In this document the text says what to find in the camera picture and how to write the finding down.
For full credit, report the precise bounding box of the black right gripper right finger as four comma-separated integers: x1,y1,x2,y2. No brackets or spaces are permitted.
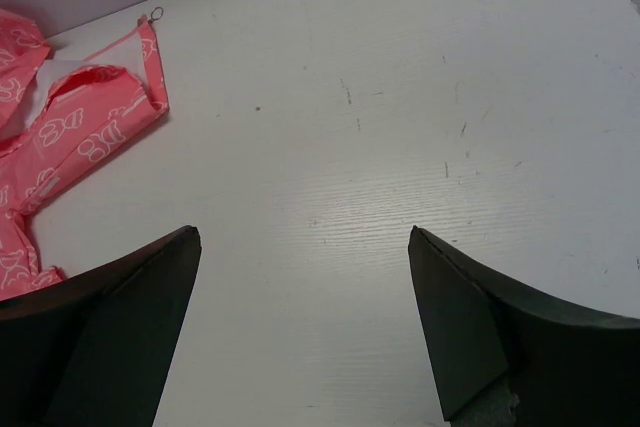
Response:
408,227,639,426

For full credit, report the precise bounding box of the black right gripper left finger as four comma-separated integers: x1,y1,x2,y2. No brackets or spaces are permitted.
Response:
1,226,201,426

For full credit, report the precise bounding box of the pink patterned hooded jacket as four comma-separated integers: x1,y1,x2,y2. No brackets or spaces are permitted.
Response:
1,11,169,300

